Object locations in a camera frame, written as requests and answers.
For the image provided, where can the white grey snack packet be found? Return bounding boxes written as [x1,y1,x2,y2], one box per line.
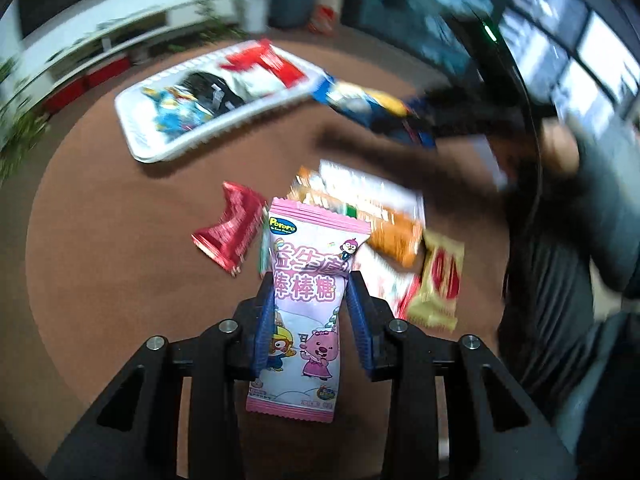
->
[319,159,426,223]

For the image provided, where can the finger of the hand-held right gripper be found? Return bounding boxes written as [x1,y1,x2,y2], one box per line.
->
[430,115,511,142]
[422,85,506,118]

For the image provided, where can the light blue cartoon snack packet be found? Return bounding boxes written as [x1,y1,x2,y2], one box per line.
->
[142,85,221,143]

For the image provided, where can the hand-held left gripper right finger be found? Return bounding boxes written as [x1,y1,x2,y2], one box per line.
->
[347,270,576,480]

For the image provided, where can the person in grey clothes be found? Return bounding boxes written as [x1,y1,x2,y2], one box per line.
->
[500,175,640,480]

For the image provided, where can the red storage box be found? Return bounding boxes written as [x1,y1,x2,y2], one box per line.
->
[42,77,86,113]
[85,57,133,88]

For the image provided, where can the small pink white snack packet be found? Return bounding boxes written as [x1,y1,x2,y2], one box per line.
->
[356,247,422,318]

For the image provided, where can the white floating television cabinet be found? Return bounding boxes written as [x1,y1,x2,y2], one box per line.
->
[20,0,241,71]

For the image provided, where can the tall white plant pot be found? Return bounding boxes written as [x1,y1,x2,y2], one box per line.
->
[240,0,269,31]

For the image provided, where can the person's right forearm grey sleeve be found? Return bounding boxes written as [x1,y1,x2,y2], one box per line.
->
[565,110,640,293]

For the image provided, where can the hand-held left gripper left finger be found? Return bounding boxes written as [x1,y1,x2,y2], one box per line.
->
[47,272,276,480]

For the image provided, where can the large red snack packet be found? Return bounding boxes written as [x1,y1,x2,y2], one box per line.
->
[220,40,308,98]

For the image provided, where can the gold pie packet red label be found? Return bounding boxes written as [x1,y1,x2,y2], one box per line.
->
[404,230,466,332]

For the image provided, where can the trailing pothos plant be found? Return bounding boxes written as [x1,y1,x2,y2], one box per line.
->
[0,57,51,183]
[192,0,241,53]

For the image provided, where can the white plastic tray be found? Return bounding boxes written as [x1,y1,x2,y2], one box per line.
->
[115,40,326,163]

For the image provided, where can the red foil snack packet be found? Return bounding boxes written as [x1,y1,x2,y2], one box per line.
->
[192,181,269,277]

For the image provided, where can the person's right hand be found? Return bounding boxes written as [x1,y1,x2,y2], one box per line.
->
[540,120,583,177]

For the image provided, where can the orange snack packet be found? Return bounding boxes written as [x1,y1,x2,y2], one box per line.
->
[295,166,425,268]

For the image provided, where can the black snack packet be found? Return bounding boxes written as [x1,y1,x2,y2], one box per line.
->
[180,70,251,116]

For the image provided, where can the large blue plant pot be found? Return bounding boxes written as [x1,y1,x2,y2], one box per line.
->
[270,0,319,28]

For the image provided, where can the pink cartoon lollipop packet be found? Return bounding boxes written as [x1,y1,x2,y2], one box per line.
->
[245,197,372,423]

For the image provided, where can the green and white snack packet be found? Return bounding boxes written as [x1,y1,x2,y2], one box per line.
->
[257,220,272,279]

